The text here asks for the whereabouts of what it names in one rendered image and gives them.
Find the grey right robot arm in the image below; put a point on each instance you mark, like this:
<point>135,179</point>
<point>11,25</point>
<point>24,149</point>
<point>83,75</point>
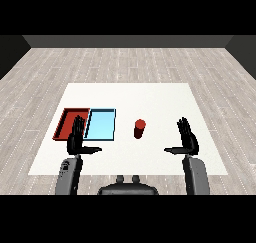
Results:
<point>196,176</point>

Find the red shallow open box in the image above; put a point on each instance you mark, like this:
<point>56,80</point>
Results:
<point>67,123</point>

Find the light blue shallow open box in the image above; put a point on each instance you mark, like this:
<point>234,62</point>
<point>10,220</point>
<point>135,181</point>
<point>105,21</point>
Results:
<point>100,124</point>

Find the small red can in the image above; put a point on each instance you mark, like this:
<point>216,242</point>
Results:
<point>139,128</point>

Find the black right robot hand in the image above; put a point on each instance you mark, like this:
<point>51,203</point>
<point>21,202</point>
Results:
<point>188,141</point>

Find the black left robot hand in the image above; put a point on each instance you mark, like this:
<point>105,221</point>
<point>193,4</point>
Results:
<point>76,141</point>

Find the dark grey robot body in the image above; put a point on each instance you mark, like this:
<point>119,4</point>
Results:
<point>128,187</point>

